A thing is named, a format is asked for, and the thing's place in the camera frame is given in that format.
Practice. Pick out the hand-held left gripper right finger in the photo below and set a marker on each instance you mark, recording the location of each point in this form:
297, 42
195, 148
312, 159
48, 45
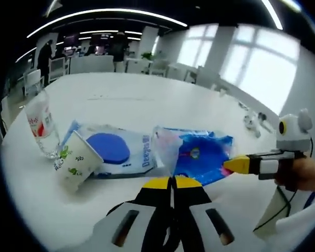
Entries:
197, 207

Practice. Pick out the large bright window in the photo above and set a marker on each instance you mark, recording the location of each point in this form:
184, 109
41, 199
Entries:
262, 68

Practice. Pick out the small white tabletop object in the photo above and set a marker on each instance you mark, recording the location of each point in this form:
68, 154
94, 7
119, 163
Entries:
249, 120

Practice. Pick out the short ceiling light strip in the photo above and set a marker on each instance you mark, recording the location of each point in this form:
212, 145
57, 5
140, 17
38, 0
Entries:
273, 14

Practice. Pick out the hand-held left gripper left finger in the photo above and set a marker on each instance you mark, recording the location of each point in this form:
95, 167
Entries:
139, 210

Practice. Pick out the small bright window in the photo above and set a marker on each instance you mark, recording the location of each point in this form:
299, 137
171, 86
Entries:
197, 47

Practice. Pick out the long curved ceiling light strip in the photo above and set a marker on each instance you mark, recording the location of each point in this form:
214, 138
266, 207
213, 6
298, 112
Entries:
107, 11

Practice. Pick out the green potted plant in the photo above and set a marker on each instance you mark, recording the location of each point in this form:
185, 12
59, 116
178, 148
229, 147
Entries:
147, 55

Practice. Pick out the white office chair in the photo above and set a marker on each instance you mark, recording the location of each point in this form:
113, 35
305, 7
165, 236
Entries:
32, 81

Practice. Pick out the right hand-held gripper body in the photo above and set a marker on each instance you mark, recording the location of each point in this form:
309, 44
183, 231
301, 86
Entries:
294, 136

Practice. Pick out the wet wipes pack blue lid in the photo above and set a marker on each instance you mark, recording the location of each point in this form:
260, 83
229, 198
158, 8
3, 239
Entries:
110, 148

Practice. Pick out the white paper cup green print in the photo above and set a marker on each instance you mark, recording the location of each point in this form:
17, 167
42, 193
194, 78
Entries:
76, 162

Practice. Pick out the clear water bottle red label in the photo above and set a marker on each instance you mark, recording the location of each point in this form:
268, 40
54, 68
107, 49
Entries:
42, 123

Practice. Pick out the person's right hand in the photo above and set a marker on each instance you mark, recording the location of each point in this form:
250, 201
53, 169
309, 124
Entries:
304, 174

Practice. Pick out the blue plastic packet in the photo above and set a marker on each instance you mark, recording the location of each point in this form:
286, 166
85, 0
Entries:
204, 157

